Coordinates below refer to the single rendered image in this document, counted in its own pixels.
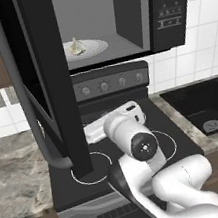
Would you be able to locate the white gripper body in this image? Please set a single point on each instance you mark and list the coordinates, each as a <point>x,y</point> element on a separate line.
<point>95,131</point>

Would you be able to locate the black stove with oven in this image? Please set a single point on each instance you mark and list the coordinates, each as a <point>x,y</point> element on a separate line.
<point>78,191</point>

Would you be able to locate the white round plate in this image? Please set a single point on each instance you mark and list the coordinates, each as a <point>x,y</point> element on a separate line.
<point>96,46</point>

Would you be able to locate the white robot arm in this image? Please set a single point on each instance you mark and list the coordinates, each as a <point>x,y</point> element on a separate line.
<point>181,182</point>

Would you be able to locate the white garlic bulb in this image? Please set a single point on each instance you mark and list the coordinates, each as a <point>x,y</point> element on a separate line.
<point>77,47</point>

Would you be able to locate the black microwave oven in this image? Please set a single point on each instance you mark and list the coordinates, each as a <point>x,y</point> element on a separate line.
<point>168,9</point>

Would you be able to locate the grey stove knob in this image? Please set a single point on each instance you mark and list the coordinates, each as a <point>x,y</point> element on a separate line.
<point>86,91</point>
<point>104,86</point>
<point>139,77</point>
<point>122,81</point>

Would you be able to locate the black microwave door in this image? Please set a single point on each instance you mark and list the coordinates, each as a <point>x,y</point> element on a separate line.
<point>52,73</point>

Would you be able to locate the black sink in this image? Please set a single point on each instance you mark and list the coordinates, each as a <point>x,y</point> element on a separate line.
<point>205,104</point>

